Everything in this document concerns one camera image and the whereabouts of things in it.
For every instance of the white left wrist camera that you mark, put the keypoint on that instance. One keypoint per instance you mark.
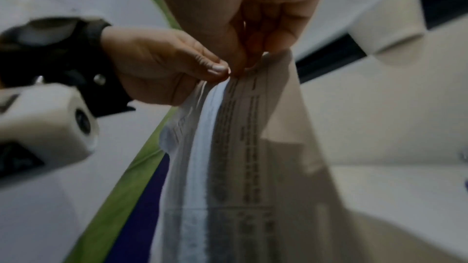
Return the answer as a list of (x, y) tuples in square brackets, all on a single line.
[(36, 120)]

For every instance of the person's left hand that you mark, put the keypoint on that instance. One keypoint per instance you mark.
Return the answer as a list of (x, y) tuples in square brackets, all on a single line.
[(153, 62)]

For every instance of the white hanging cup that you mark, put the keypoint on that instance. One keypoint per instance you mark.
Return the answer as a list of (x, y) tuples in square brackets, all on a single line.
[(391, 22)]

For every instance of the person's right hand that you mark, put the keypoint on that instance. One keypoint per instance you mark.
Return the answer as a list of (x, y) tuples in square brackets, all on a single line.
[(212, 5)]

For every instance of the dark window pane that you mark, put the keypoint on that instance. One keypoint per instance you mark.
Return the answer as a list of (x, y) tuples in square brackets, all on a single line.
[(329, 54)]

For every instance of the green leaf print mat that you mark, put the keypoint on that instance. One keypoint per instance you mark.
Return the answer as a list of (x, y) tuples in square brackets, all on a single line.
[(109, 212)]

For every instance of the printed paper bundle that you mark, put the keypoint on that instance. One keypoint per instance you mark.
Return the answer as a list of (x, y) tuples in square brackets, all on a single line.
[(285, 169)]

